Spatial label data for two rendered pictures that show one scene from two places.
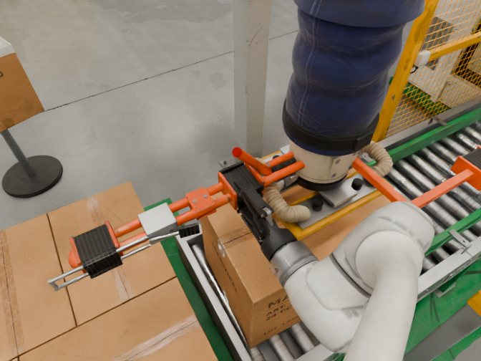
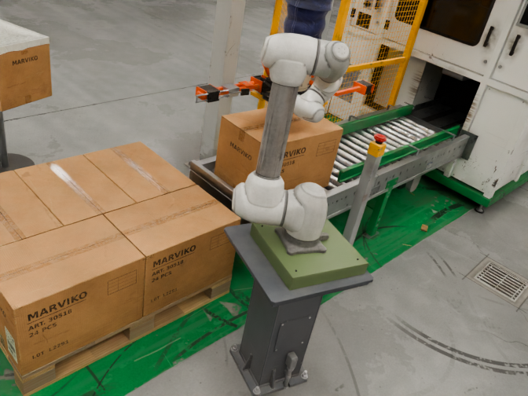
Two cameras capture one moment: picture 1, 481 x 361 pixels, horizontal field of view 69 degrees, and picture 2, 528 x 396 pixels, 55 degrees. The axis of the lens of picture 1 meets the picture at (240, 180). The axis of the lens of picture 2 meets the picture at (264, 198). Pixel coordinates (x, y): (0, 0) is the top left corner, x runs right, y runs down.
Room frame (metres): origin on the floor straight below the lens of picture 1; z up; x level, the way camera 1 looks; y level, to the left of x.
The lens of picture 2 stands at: (-1.85, 0.72, 2.10)
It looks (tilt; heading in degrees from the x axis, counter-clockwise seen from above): 32 degrees down; 340
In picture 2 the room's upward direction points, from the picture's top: 11 degrees clockwise
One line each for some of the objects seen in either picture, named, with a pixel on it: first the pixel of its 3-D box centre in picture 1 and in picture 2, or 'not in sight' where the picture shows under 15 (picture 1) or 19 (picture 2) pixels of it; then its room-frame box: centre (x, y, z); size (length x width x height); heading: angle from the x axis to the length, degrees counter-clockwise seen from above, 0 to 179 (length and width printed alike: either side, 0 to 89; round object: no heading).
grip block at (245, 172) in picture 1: (240, 185); (261, 83); (0.56, 0.00, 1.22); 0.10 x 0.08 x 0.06; 31
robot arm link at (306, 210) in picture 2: not in sight; (306, 208); (-0.23, -0.05, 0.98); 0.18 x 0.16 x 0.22; 76
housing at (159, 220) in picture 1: (158, 223); (229, 90); (0.45, 0.18, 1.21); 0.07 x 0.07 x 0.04; 31
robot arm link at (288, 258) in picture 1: (292, 263); not in sight; (0.35, -0.11, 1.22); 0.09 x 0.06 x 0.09; 121
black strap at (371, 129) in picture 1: (330, 114); not in sight; (0.68, -0.22, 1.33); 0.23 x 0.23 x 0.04
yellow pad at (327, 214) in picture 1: (336, 197); not in sight; (0.61, -0.27, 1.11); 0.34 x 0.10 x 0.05; 121
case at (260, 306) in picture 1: (298, 241); (277, 152); (0.69, -0.21, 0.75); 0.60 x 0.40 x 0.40; 116
